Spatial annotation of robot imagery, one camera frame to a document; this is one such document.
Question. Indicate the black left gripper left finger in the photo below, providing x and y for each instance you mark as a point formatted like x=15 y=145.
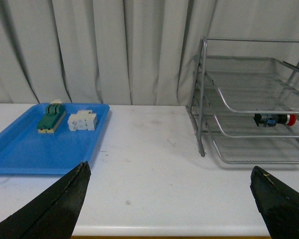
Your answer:
x=54 y=213

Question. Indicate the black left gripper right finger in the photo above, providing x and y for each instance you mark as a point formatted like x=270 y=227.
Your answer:
x=277 y=203

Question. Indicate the red emergency stop button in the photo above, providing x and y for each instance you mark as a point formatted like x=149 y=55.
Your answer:
x=271 y=120

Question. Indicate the silver mesh letter rack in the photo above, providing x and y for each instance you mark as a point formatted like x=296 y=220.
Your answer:
x=228 y=91

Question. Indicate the blue plastic tray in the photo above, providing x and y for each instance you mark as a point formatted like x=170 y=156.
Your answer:
x=23 y=150

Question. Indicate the white circuit breaker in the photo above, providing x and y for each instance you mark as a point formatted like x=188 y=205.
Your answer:
x=83 y=120

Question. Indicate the white curtain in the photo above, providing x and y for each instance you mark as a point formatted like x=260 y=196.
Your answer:
x=129 y=52

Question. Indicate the green knife switch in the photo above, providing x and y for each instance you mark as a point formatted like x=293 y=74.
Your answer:
x=55 y=112

